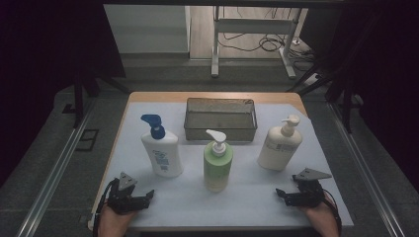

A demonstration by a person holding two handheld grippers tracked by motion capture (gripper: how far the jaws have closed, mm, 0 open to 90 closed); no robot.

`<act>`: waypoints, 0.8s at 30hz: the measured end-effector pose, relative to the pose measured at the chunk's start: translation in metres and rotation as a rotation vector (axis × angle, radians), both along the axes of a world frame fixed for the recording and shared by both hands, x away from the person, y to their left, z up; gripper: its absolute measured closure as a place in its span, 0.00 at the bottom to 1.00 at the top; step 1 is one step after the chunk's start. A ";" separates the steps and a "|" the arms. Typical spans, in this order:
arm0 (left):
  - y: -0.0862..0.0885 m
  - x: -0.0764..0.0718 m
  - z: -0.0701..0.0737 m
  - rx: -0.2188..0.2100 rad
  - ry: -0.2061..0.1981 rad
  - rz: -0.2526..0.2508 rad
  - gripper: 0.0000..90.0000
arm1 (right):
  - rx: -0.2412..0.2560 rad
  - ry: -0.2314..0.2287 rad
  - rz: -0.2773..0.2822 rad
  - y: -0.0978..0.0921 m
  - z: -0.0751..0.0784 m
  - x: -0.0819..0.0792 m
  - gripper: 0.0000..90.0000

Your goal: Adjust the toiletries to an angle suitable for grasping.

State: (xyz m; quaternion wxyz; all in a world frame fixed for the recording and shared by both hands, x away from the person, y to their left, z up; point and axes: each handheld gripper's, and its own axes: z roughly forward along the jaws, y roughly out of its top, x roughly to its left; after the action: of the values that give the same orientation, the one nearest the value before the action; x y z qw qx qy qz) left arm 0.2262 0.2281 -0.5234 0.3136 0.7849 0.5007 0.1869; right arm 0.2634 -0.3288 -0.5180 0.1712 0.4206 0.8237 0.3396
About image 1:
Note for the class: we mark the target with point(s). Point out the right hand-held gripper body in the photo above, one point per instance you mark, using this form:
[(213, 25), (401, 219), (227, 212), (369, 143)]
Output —
[(309, 192)]

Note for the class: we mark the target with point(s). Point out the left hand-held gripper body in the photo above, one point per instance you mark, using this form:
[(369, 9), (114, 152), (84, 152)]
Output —
[(122, 199)]

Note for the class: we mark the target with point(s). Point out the white bottle with blue pump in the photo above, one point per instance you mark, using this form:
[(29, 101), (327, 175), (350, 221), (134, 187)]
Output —
[(161, 154)]

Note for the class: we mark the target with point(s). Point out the cream bottle with cream pump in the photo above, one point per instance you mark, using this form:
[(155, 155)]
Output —
[(280, 148)]

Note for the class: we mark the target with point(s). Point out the green bottle with white pump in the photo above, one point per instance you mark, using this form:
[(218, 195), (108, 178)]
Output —
[(217, 164)]

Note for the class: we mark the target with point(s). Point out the metal mesh basket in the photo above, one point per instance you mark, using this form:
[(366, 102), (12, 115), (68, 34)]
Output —
[(242, 134)]

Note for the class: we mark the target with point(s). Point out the person's left hand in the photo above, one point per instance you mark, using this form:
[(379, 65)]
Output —
[(113, 220)]

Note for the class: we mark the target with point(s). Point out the person's right hand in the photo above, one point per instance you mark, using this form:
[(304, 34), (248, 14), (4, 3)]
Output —
[(322, 219)]

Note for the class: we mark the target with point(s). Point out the black metal stand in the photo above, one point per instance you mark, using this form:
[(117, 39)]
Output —
[(346, 105), (78, 98)]

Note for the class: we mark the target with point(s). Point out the white power strip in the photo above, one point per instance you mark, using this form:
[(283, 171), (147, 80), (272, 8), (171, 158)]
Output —
[(311, 79)]

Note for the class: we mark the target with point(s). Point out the dark curtain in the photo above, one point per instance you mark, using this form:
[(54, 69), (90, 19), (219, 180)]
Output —
[(49, 65), (382, 82)]

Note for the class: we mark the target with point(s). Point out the aluminium floor rail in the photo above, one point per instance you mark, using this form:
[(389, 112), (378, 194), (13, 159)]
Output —
[(362, 171), (54, 174)]

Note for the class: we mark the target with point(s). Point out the white desk frame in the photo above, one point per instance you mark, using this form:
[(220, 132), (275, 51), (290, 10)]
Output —
[(253, 25)]

